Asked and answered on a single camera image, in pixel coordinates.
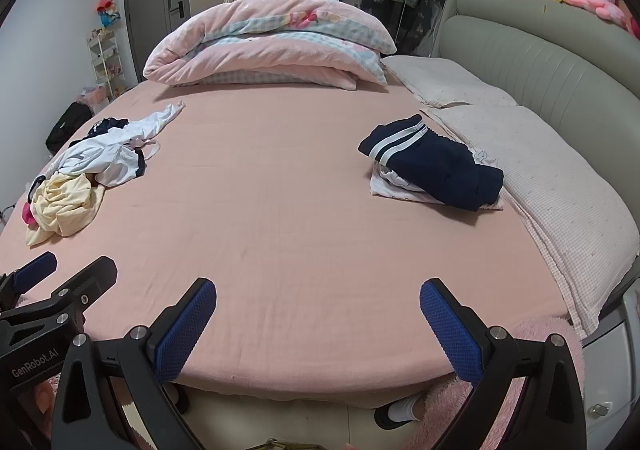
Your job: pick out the folded white garment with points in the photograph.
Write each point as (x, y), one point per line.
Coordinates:
(387, 185)

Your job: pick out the red and blue doll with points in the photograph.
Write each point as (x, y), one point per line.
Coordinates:
(107, 10)

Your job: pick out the white shelf rack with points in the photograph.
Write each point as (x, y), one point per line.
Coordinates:
(107, 60)

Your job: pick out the long pink plush toy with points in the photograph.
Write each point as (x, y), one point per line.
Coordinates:
(605, 10)

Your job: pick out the grey green padded headboard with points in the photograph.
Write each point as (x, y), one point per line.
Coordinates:
(525, 45)

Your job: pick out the person's foot in white sock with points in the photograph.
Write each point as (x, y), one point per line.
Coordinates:
(400, 412)

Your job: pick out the white nightstand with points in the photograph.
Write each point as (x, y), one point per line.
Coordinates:
(610, 370)

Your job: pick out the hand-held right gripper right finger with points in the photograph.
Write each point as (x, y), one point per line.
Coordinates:
(450, 335)

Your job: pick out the grey door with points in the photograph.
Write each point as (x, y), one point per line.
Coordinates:
(150, 5)

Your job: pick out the folded navy striped clothes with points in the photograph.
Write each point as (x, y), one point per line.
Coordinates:
(440, 165)

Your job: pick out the folded pink quilt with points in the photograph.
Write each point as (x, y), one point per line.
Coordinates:
(250, 15)

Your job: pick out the pale yellow garment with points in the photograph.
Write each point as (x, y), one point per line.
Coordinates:
(65, 210)

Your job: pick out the large white dotted pillow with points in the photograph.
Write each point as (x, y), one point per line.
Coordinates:
(550, 170)

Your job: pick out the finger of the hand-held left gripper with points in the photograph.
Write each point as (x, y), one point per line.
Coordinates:
(35, 268)
(92, 277)

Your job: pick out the black bag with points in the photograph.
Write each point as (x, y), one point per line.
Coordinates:
(67, 125)

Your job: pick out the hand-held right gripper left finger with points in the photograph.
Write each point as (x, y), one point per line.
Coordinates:
(185, 330)

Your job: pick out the bed with pink sheet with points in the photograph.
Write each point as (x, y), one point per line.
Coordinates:
(280, 210)

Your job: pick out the small white dotted pillow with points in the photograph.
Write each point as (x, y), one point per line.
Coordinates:
(440, 80)

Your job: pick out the white garment with navy trim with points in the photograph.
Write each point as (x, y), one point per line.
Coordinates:
(125, 150)

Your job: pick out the small pink cloth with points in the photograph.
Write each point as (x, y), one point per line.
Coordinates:
(27, 216)

